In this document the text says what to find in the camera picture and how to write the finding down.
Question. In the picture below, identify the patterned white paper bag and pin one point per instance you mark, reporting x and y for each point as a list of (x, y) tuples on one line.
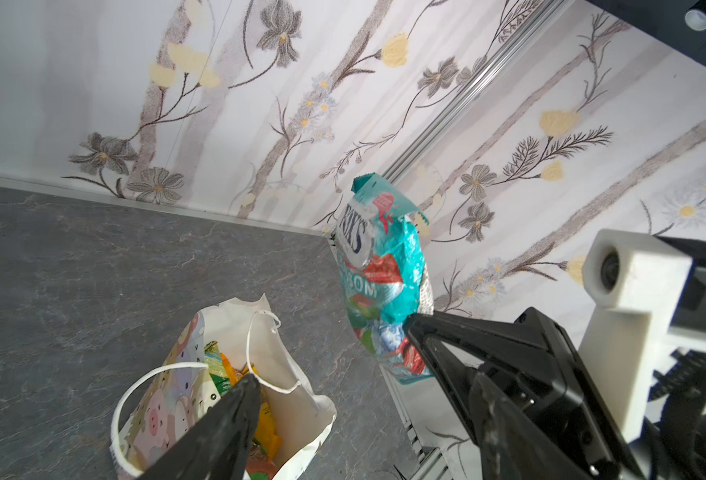
[(181, 391)]

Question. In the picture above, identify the teal Fox's candy bag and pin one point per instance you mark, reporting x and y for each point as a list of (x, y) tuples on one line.
[(383, 273)]

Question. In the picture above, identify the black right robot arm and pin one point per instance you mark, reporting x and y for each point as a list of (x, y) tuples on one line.
[(569, 262)]

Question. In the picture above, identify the orange snack packet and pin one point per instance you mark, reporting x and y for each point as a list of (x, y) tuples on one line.
[(266, 435)]

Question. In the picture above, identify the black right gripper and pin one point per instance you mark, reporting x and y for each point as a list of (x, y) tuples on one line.
[(530, 406)]

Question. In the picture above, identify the green corn chips bag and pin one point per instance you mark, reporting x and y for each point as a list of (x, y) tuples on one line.
[(260, 468)]

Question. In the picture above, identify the green yellow Fox's candy bag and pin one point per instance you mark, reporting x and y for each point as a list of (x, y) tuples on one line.
[(219, 367)]

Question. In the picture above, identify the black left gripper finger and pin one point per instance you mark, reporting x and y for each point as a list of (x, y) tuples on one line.
[(217, 447)]

